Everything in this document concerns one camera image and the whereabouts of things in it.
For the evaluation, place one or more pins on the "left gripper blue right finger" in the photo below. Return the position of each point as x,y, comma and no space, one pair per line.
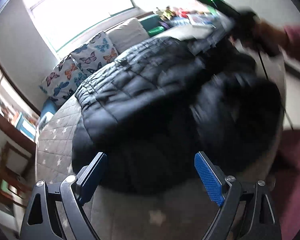
259,219

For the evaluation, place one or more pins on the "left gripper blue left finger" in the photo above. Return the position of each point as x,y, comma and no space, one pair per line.
41,219

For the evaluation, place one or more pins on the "black puffer down jacket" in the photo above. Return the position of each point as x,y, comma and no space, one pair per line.
157,105

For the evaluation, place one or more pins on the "person's pink sleeve forearm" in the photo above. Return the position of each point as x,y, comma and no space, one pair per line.
292,44

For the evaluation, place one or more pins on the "person's right hand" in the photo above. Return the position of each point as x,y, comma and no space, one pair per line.
269,37

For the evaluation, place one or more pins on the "clear plastic storage box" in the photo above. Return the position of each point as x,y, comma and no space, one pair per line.
202,20

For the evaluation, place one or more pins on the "grey quilted star mattress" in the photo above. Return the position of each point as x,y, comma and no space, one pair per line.
184,211

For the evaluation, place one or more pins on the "red toy box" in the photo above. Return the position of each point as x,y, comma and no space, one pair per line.
182,13

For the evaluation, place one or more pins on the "dark wooden desk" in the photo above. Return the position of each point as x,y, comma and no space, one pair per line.
12,190

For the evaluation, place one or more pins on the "plush bear yellow vest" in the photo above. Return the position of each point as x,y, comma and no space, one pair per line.
168,14

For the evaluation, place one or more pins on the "blue white cabinet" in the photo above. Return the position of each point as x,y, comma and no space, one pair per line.
25,127

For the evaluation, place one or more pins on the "green plastic basin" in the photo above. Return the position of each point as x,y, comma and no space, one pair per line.
155,31

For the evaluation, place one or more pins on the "left butterfly print pillow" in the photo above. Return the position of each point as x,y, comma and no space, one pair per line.
62,82

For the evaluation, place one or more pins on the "butterfly print pillow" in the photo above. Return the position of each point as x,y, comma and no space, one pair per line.
95,54
62,82

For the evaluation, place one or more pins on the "white plain pillow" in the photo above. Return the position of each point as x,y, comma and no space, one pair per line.
127,34

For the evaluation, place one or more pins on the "right butterfly print pillow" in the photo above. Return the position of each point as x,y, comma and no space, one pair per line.
95,54

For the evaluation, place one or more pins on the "brown wooden door frame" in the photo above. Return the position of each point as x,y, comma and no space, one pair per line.
12,102

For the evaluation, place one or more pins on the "large window green frame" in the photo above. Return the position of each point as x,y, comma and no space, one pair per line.
60,22

